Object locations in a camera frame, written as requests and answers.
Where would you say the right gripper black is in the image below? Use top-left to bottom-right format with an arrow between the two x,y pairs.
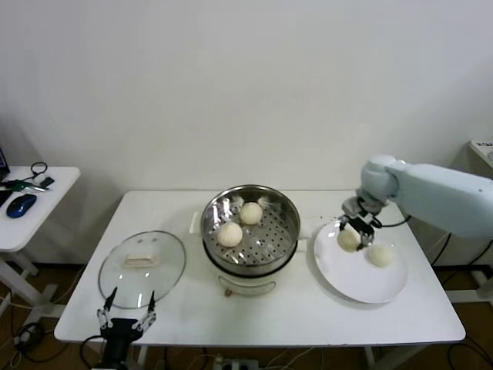
337,214 -> 377,251

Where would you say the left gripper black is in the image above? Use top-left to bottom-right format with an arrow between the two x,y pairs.
96,287 -> 157,362

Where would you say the white steamed baozi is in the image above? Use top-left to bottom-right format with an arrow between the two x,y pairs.
217,222 -> 244,248
367,245 -> 396,269
240,201 -> 265,226
337,227 -> 362,254

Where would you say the glass pot lid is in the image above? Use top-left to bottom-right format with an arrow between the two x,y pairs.
98,230 -> 187,309

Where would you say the steel steamer basket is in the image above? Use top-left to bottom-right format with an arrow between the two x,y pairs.
188,184 -> 313,271

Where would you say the white round plate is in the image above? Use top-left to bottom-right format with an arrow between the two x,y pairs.
314,222 -> 409,304

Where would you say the white rectangular table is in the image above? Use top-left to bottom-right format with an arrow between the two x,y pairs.
53,190 -> 466,370

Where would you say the white power strip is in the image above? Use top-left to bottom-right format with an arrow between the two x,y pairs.
213,356 -> 260,370

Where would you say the white side table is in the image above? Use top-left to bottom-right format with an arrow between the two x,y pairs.
0,165 -> 82,311

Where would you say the blue computer mouse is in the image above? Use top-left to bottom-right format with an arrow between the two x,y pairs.
6,193 -> 38,220

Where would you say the white cabinet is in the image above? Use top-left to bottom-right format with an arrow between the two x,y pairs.
452,139 -> 493,180

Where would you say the green pen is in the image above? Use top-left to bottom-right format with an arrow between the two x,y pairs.
0,179 -> 52,193

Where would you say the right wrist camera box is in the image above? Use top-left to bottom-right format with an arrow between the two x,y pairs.
341,195 -> 365,217

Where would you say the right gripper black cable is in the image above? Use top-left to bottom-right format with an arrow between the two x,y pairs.
371,214 -> 413,229

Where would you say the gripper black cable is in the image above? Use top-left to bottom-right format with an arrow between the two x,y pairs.
79,334 -> 107,367
371,214 -> 413,229

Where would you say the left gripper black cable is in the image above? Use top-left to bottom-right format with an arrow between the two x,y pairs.
79,334 -> 107,367

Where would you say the black cable with plug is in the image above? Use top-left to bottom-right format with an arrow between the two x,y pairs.
430,230 -> 451,267

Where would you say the black floor cable coil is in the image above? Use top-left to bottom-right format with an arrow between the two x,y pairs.
13,321 -> 69,363

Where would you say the black cable loop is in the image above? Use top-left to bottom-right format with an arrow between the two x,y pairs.
29,161 -> 49,182

